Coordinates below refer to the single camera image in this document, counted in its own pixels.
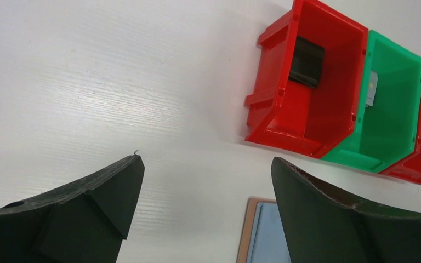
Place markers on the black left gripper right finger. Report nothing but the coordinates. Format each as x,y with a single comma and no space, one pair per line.
324,223

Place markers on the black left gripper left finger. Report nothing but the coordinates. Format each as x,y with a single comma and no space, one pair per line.
83,221

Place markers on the tan leather card holder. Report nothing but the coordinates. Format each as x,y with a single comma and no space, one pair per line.
262,238

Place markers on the green plastic bin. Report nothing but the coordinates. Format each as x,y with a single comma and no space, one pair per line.
386,132

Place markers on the red bin with black card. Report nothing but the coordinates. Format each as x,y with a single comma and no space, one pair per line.
307,87

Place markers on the silver card stack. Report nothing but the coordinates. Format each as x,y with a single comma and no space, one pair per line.
371,88

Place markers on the black card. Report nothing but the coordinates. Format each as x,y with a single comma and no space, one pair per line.
307,63

